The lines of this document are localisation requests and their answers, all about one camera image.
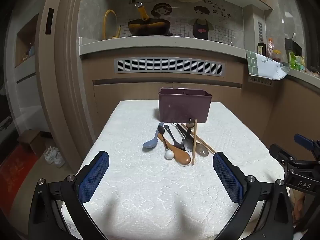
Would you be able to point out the long grey vent grille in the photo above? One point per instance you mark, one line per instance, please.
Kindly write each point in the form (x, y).
(170, 66)

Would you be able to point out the brown base cabinet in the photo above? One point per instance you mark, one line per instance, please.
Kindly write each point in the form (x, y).
(125, 92)

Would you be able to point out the clear bottle with orange cap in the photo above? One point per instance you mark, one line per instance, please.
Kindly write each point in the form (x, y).
(270, 48)

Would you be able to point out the glass lid with yellow rim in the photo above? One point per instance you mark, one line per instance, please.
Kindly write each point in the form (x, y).
(110, 25)

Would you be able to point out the black spoon with white ball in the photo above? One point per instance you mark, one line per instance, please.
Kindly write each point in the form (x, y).
(169, 155)

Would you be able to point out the kitchen counter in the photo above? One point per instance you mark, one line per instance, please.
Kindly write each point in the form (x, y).
(150, 45)

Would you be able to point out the green packet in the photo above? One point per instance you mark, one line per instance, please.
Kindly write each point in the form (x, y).
(296, 61)

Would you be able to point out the brown wooden spoon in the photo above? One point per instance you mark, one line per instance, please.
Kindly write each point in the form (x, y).
(183, 158)

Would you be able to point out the metal shovel-shaped spoon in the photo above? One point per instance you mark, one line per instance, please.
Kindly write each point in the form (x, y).
(180, 132)

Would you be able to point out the purple plastic utensil holder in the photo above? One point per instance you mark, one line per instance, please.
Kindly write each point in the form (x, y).
(183, 107)

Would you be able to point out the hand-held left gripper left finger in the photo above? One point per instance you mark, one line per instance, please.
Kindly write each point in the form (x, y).
(93, 177)

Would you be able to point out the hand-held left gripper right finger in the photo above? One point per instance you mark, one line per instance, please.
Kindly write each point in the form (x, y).
(227, 180)

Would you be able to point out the red floor mat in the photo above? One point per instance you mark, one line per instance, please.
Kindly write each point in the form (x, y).
(15, 175)

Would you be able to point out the blue plastic spoon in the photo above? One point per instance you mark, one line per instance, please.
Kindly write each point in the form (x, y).
(150, 143)

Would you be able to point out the black box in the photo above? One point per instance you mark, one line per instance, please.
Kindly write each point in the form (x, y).
(293, 46)

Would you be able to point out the cartoon boy wall sticker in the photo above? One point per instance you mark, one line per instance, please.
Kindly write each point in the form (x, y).
(201, 25)

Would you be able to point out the white sneaker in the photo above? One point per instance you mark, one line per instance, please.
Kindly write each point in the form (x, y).
(60, 160)
(50, 155)

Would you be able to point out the small grey vent grille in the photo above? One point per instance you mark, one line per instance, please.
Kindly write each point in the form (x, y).
(261, 80)

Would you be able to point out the beige door frame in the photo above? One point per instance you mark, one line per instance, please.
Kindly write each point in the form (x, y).
(65, 80)

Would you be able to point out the translucent grey spoon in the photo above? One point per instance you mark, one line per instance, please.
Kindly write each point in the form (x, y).
(202, 151)

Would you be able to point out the white embossed table cloth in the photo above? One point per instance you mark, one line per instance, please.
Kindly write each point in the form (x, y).
(150, 192)

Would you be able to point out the green and white towel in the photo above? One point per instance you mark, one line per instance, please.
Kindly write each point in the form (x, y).
(265, 66)

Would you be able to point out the small jar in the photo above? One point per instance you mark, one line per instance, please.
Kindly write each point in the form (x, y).
(277, 55)

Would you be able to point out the person's right hand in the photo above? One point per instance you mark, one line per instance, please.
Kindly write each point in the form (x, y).
(298, 205)

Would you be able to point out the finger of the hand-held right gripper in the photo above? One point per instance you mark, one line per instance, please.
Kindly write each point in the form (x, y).
(303, 140)
(282, 155)

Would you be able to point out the cartoon girl wall sticker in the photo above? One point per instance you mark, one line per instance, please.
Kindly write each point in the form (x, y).
(161, 11)

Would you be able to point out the wooden chopstick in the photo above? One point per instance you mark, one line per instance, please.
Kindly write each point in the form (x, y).
(194, 145)
(208, 148)

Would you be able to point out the dark bottle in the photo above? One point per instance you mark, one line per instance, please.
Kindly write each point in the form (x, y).
(261, 48)

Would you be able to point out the cardboard box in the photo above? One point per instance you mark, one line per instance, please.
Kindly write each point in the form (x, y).
(31, 141)

